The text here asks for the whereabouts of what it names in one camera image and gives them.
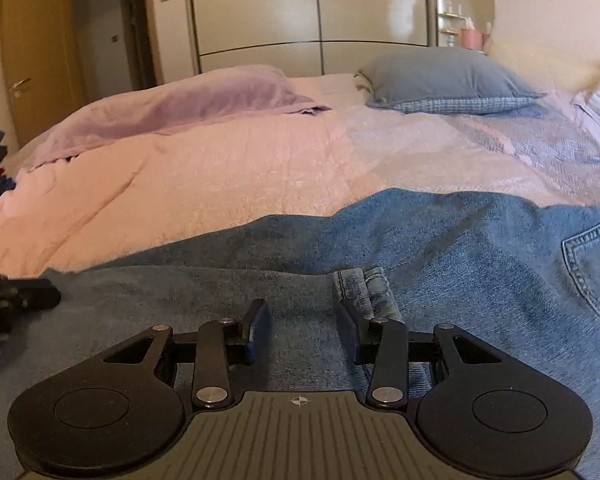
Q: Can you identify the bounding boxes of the cream sliding wardrobe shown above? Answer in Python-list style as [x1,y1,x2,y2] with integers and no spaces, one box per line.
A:
[184,0,437,80]

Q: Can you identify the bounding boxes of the cream padded headboard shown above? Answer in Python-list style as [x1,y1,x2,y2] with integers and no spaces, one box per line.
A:
[482,40,600,97]

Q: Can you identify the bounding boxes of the pink tissue box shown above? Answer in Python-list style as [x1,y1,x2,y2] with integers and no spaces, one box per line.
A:
[460,28,485,52]

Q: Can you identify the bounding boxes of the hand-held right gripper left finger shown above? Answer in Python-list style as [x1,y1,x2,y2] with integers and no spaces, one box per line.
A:
[100,298,272,409]

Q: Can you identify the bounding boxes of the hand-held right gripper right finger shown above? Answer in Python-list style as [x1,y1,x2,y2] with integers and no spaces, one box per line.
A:
[334,299,503,407]

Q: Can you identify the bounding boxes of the pink bedspread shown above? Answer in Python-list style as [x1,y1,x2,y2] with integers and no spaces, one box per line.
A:
[0,72,481,281]

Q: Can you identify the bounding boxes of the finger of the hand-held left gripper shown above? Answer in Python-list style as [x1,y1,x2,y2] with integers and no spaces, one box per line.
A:
[0,270,57,293]
[0,287,62,314]

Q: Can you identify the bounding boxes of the wooden door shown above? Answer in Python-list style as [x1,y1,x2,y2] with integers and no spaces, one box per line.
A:
[0,0,87,147]

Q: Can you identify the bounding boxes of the blue grey pillow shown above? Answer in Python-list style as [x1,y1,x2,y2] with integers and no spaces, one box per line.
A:
[355,49,548,115]

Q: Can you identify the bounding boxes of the pink lilac pillow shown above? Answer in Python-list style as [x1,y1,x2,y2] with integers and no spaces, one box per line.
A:
[30,64,332,171]

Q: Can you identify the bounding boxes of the light blue denim jeans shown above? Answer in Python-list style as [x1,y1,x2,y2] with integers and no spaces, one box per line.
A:
[0,187,600,480]

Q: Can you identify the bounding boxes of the white cosmetics shelf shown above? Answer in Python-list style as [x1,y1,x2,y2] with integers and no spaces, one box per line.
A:
[436,0,465,49]

